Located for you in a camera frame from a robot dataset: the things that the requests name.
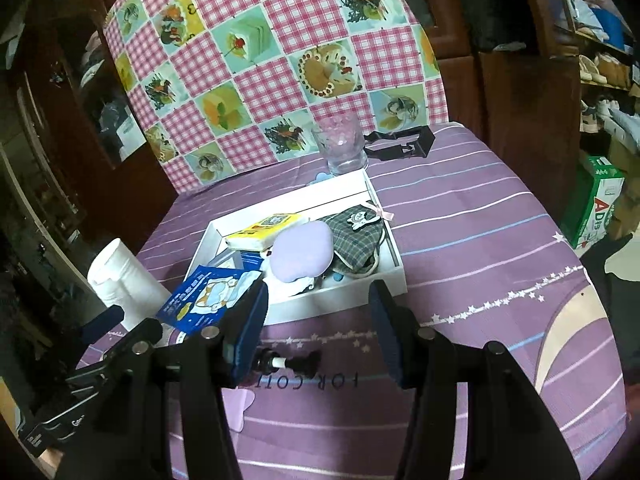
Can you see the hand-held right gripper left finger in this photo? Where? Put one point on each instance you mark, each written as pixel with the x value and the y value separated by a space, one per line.
pixel 250 332

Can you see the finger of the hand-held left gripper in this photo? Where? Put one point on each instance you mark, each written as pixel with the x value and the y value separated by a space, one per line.
pixel 102 324
pixel 147 330

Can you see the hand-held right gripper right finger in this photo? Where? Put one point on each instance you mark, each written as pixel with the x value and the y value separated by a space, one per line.
pixel 386 340

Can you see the blue cartoon bag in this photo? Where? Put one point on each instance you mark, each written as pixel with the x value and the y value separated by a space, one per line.
pixel 205 295

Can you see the white shallow cardboard box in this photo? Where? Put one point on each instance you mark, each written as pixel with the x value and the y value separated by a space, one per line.
pixel 345 292

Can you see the blue face mask packet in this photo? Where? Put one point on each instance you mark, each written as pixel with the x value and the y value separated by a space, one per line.
pixel 252 261

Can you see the lavender soft pad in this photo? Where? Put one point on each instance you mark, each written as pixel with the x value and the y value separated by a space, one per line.
pixel 300 252

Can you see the yellow tissue packet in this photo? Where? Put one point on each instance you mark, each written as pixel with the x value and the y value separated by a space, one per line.
pixel 262 231

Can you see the grey plaid pouch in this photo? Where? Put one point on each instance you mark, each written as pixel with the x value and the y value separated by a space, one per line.
pixel 360 240

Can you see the purple plastic bottle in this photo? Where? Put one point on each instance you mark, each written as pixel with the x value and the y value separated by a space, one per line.
pixel 287 361

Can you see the white toilet paper roll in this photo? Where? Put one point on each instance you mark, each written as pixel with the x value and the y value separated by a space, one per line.
pixel 125 280

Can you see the purple striped tablecloth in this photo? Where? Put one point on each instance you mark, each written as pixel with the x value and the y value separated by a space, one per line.
pixel 475 260

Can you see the clear glass cup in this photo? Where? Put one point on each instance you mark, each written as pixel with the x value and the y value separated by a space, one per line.
pixel 342 147

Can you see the black plastic clip holder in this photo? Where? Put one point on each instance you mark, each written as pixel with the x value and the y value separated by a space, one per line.
pixel 410 142

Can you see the dark wooden cabinet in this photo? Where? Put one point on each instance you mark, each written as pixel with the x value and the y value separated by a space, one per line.
pixel 65 85

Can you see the green and white carton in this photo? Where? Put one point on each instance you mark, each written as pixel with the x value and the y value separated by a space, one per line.
pixel 597 205

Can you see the pink checkered printed cloth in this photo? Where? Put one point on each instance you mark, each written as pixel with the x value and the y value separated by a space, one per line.
pixel 260 60

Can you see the wooden shoe shelf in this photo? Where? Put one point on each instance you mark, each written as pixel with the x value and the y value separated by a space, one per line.
pixel 605 60

